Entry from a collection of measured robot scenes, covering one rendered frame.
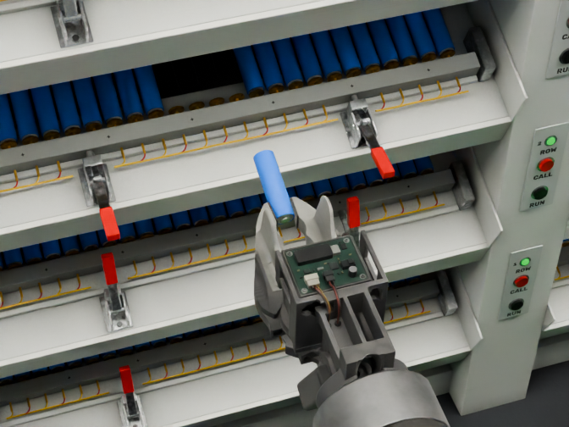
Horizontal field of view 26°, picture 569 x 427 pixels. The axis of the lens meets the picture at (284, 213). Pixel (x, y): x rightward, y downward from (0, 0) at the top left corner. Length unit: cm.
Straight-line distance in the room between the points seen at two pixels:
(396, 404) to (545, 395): 88
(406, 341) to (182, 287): 33
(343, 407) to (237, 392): 65
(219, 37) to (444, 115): 29
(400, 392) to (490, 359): 75
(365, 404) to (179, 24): 39
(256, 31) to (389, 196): 35
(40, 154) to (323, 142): 28
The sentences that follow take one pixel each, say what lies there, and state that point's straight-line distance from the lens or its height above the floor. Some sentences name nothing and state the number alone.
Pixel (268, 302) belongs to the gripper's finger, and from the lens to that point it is 96.
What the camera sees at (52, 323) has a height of 35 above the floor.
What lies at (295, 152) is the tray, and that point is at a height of 53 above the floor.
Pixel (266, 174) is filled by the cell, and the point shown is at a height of 65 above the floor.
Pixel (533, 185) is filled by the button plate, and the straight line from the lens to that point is 137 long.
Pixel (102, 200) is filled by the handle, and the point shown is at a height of 55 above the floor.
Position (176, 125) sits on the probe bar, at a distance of 119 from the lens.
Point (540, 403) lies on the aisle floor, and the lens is 171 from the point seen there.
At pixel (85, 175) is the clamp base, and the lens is 117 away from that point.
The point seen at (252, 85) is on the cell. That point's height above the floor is 58.
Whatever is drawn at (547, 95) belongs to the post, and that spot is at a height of 55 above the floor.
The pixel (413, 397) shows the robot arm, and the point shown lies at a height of 68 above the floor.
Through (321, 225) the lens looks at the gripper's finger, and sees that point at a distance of 99.
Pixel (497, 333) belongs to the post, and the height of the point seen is 16.
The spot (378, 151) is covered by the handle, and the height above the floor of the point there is 55.
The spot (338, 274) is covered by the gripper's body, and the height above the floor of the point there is 69.
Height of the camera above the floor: 137
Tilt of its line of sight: 46 degrees down
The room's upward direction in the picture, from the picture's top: straight up
